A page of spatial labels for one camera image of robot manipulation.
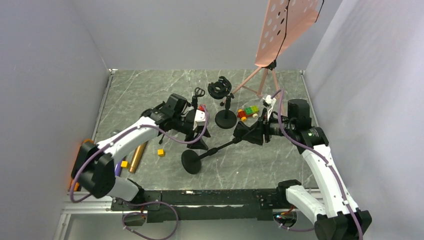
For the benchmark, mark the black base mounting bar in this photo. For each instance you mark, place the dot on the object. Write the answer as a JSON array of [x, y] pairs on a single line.
[[218, 204]]

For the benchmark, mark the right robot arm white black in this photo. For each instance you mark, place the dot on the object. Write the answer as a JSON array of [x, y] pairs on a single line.
[[337, 216]]

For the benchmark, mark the colourful toy block car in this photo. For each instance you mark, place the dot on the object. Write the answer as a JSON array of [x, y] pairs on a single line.
[[248, 112]]

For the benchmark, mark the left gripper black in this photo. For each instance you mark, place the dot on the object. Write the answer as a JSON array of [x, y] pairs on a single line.
[[199, 131]]

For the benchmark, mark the pink music stand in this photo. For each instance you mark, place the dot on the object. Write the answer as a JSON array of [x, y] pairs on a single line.
[[285, 21]]

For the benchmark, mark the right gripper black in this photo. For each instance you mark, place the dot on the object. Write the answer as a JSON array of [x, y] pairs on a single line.
[[255, 132]]

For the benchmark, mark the purple microphone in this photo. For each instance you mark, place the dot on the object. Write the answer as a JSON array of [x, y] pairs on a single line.
[[118, 170]]

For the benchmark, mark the black shock mount desk stand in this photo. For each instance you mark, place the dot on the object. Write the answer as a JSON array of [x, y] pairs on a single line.
[[222, 90]]

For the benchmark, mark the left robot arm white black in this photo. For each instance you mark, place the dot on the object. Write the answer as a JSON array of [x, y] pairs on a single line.
[[94, 167]]

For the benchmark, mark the gold microphone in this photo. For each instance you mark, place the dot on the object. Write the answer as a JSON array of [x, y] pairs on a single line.
[[136, 158]]

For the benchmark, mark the yellow cube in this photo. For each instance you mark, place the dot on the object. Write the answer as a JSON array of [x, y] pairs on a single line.
[[161, 152], [124, 164]]

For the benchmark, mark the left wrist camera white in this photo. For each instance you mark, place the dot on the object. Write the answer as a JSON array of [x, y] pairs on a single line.
[[200, 116]]

